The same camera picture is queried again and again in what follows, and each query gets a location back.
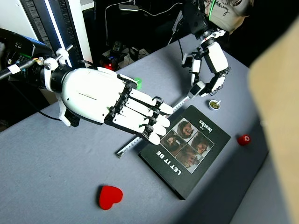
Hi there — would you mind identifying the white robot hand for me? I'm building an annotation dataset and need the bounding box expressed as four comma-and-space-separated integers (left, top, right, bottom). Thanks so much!
61, 67, 175, 146
190, 41, 231, 98

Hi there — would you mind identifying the red cylinder block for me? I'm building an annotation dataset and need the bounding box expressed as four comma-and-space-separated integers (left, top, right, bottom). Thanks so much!
237, 133, 252, 147

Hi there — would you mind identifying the person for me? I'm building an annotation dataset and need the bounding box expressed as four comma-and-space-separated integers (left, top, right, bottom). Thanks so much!
202, 0, 255, 35

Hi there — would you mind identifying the grey power adapter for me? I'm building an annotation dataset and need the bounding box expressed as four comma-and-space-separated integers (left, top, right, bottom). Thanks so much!
118, 3, 140, 12

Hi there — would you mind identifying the grey table cloth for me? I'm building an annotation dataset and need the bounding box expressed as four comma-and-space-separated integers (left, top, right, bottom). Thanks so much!
0, 34, 292, 224

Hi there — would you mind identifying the black power strip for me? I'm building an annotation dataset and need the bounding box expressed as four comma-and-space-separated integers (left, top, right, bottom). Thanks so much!
100, 41, 150, 70

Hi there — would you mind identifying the beige cardboard panel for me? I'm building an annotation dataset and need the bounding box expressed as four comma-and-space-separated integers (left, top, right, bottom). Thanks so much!
247, 16, 299, 224

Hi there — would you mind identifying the thin white cable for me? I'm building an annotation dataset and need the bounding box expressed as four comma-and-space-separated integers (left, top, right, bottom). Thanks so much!
104, 0, 185, 48

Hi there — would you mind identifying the thin black camera cable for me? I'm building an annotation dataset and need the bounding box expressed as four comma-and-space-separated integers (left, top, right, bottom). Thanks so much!
177, 38, 185, 62
38, 109, 63, 122

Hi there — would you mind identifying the red heart block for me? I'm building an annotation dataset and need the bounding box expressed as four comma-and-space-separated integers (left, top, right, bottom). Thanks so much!
97, 184, 124, 211

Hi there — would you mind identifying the small bowl of green soup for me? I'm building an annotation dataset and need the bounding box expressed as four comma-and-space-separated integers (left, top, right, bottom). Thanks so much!
208, 99, 221, 111

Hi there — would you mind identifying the black Beatles book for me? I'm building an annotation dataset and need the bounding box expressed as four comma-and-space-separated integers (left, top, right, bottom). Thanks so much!
139, 105, 232, 201

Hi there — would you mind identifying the white cabinet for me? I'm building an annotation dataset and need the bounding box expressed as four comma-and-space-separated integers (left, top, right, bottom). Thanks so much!
0, 0, 95, 106

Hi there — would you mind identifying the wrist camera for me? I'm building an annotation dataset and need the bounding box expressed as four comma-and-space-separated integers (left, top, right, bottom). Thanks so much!
58, 98, 82, 128
181, 52, 195, 69

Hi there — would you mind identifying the green cable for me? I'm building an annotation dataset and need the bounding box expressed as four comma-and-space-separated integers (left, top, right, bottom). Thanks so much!
207, 0, 220, 22

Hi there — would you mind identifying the grey tape measure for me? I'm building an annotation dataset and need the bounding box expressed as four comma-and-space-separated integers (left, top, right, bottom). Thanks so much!
116, 81, 206, 159

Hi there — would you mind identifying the white plug connector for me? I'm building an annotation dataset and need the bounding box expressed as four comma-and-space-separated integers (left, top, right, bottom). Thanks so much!
172, 11, 183, 34

